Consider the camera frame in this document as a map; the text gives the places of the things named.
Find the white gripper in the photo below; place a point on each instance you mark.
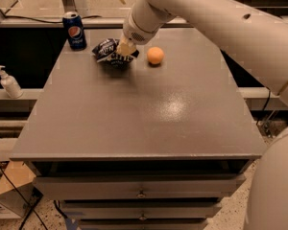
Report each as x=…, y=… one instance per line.
x=133, y=30

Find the blue chip bag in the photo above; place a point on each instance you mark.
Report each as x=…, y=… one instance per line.
x=106, y=51

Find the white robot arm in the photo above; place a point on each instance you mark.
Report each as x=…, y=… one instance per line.
x=257, y=41

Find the orange fruit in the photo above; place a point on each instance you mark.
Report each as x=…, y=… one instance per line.
x=155, y=55

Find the blue Pepsi soda can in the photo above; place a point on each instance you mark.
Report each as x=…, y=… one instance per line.
x=73, y=25

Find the grey drawer cabinet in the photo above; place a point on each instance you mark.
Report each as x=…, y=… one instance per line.
x=184, y=118

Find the white pump soap bottle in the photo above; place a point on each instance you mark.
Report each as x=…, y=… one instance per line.
x=10, y=84

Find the top grey drawer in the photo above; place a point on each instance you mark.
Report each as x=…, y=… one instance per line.
x=95, y=188

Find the grey drawer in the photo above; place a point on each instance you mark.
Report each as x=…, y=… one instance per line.
x=95, y=188
x=141, y=209
x=148, y=224

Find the cardboard box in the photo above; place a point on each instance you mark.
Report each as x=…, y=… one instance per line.
x=16, y=189

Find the middle grey drawer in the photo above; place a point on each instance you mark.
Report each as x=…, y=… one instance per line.
x=141, y=209

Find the bottom grey drawer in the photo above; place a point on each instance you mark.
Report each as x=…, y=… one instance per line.
x=148, y=224

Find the grey metal railing frame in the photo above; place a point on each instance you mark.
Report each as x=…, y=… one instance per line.
x=54, y=19

